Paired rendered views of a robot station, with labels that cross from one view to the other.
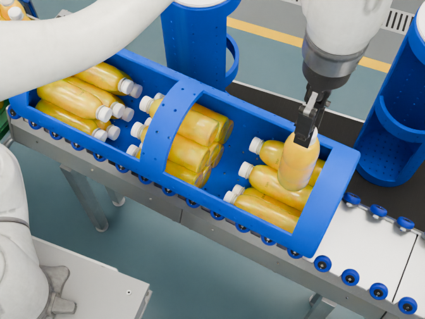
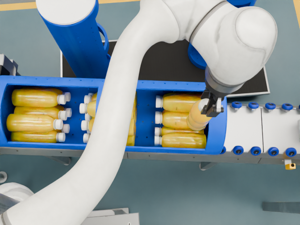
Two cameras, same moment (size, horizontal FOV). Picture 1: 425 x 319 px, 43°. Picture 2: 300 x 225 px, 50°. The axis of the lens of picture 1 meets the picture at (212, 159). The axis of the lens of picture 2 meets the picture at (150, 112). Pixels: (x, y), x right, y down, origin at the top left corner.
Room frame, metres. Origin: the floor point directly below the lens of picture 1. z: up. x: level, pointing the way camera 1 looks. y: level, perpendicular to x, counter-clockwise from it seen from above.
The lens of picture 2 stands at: (0.33, 0.09, 2.33)
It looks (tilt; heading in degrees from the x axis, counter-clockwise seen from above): 75 degrees down; 333
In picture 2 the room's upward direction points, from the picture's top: straight up
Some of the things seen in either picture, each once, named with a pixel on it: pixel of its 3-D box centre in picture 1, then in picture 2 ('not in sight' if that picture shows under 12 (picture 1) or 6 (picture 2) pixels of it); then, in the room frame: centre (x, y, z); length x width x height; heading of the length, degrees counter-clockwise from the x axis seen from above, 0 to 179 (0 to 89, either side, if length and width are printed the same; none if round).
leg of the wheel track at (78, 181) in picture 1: (87, 199); (54, 155); (0.85, 0.50, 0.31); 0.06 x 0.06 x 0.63; 61
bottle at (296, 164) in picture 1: (298, 157); (200, 114); (0.50, -0.18, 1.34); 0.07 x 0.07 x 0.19
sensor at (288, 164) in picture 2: not in sight; (289, 160); (0.21, -0.53, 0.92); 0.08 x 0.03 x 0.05; 151
